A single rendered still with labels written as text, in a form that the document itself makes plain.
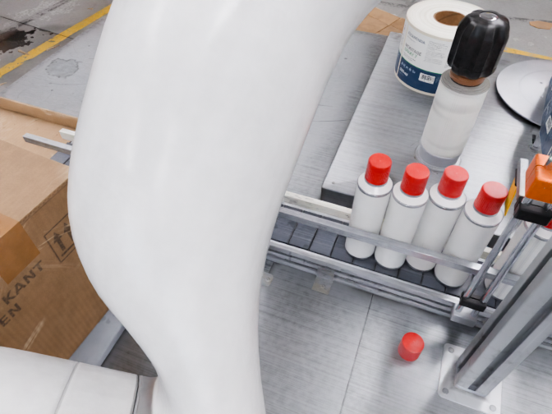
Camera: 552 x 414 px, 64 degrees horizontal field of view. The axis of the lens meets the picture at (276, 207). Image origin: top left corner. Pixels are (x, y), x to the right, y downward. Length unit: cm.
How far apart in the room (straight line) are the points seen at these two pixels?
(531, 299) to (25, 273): 57
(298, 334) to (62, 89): 91
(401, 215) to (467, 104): 28
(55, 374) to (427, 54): 100
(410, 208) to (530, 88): 68
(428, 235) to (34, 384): 57
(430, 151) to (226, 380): 78
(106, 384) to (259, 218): 13
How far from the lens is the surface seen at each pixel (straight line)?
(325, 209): 80
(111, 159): 18
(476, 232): 67
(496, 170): 100
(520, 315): 57
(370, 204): 66
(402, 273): 77
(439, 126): 89
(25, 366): 27
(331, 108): 115
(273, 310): 77
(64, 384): 26
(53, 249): 63
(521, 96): 122
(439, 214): 67
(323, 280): 80
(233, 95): 17
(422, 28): 112
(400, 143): 100
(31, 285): 63
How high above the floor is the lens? 150
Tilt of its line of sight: 49 degrees down
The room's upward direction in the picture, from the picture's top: straight up
